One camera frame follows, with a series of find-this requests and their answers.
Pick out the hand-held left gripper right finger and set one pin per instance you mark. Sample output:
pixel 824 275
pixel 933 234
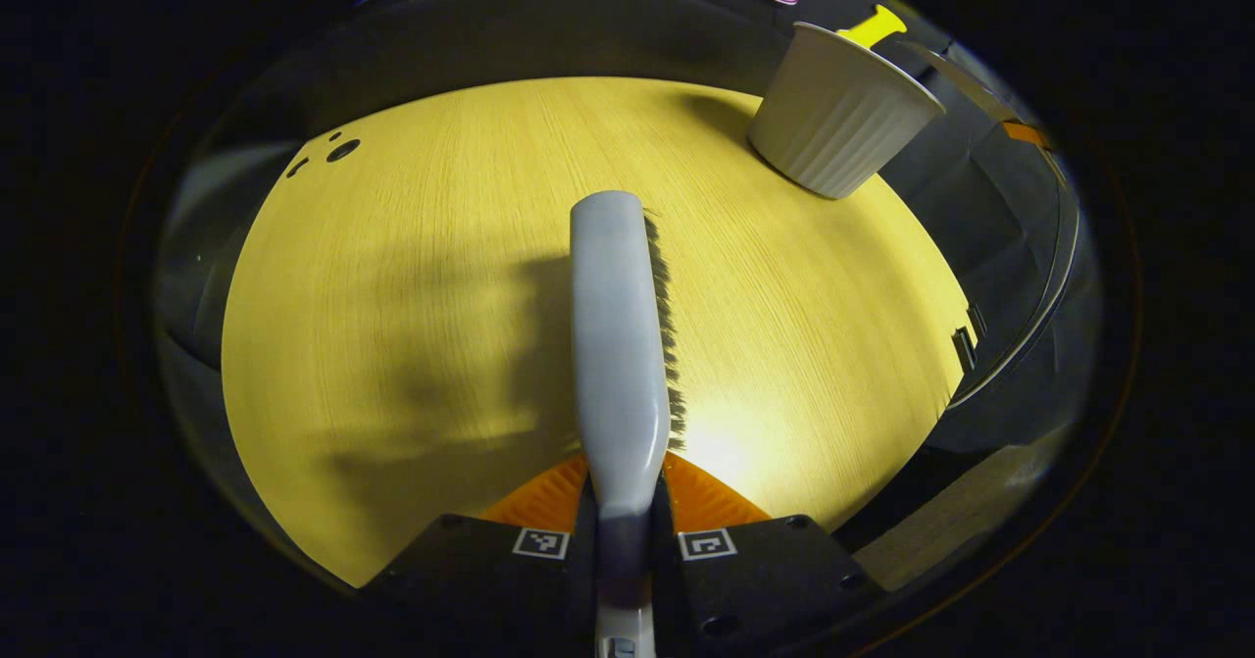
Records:
pixel 775 580

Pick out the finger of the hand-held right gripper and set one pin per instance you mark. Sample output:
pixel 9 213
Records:
pixel 1026 134

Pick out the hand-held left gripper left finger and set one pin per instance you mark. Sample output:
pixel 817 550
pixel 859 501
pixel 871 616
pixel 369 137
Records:
pixel 471 580

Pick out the white ribbed garbage bin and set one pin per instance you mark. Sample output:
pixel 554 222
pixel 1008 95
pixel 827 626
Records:
pixel 833 119

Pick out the small grey broom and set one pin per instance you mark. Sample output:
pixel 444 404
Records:
pixel 618 344

